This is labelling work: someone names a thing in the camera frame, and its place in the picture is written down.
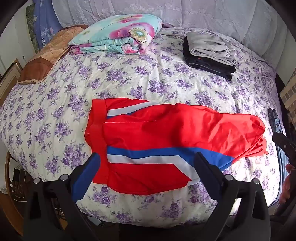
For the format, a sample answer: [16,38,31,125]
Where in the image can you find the blue printed cloth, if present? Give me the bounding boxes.
[32,0,63,50]

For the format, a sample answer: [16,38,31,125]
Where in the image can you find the folded floral blanket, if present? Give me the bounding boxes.
[68,13,163,55]

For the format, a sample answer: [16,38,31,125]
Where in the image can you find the folded dark navy jeans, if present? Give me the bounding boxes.
[186,57,233,81]

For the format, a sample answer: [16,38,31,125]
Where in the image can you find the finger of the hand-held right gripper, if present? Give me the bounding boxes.
[271,132,296,164]

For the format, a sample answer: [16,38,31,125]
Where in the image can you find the folded black pants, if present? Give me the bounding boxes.
[183,37,236,74]

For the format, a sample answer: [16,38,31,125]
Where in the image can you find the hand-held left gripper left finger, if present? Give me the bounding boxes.
[23,152,101,241]

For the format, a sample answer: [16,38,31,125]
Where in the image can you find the purple floral bed quilt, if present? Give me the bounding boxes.
[0,27,287,230]

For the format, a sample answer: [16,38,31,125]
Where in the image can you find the wooden picture frame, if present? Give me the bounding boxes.
[0,59,24,100]

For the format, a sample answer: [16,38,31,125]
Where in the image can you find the white lace headboard cover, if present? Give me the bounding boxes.
[52,0,284,62]

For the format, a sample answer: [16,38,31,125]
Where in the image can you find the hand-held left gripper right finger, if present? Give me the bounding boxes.
[195,152,271,241]

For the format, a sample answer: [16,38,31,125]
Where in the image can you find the blue denim jeans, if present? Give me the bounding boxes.
[268,108,289,207]

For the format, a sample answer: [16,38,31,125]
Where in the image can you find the red pants with striped sides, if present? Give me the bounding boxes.
[84,98,269,196]

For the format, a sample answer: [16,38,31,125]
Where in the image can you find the folded grey pants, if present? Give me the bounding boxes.
[186,31,238,67]

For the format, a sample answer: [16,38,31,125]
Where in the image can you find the brown patterned pillow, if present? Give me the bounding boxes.
[18,25,90,85]

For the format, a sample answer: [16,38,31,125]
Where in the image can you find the dark carved wooden furniture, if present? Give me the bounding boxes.
[0,151,33,235]

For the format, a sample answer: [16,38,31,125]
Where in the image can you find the beige grid-pattern panel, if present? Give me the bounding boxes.
[279,69,296,114]

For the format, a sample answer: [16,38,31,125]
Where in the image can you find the person's right hand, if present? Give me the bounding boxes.
[279,164,296,205]

